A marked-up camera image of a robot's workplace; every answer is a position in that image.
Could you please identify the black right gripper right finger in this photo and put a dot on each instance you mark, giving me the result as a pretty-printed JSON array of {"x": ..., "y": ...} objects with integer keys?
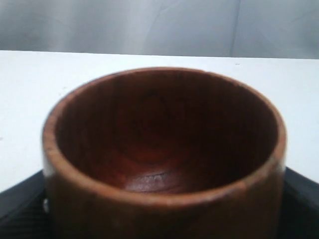
[{"x": 300, "y": 207}]

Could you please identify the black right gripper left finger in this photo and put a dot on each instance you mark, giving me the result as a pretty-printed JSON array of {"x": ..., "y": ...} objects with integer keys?
[{"x": 22, "y": 215}]

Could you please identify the brown wooden cup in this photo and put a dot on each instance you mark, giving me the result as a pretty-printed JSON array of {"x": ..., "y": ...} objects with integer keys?
[{"x": 164, "y": 153}]

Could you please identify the white backdrop curtain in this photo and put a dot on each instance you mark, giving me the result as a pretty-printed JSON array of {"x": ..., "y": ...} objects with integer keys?
[{"x": 221, "y": 28}]

